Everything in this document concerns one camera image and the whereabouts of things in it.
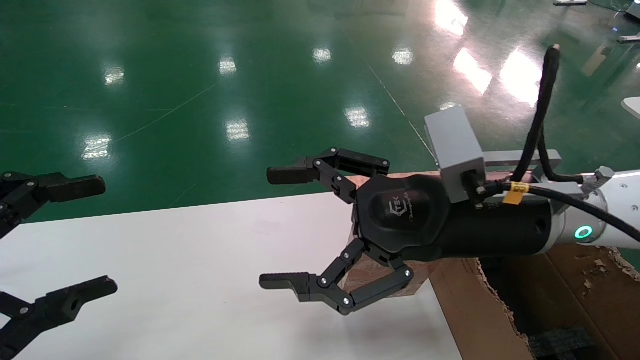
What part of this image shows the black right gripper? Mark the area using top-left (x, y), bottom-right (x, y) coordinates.
top-left (259, 148), bottom-right (553, 316)

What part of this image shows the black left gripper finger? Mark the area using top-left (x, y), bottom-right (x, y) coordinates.
top-left (0, 172), bottom-right (107, 239)
top-left (0, 276), bottom-right (119, 360)

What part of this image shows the small brown cardboard box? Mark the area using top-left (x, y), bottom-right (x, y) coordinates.
top-left (343, 171), bottom-right (442, 298)

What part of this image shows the big torn cardboard box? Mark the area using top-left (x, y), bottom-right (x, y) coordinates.
top-left (429, 169), bottom-right (640, 360)

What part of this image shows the black foam block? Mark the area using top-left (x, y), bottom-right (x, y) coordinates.
top-left (529, 326), bottom-right (597, 360)

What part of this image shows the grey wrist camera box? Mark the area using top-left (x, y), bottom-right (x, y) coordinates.
top-left (425, 106), bottom-right (562, 204)

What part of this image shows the yellow cable tag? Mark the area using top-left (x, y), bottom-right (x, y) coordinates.
top-left (502, 182), bottom-right (531, 206)

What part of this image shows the thin black braided cable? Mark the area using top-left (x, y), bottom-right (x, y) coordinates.
top-left (537, 125), bottom-right (586, 184)

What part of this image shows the smooth black cable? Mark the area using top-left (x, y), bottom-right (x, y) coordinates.
top-left (472, 181), bottom-right (640, 242)

